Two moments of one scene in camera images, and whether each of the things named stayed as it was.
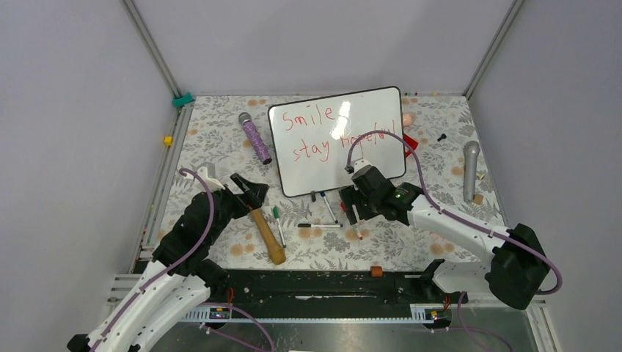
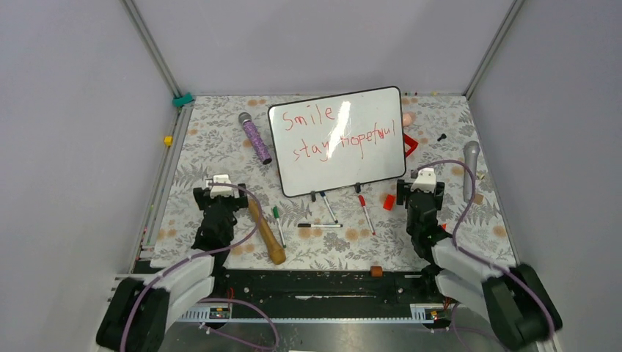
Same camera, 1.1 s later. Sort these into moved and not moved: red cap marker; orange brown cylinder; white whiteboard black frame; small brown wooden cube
Moved: red cap marker
Not moved: small brown wooden cube; white whiteboard black frame; orange brown cylinder
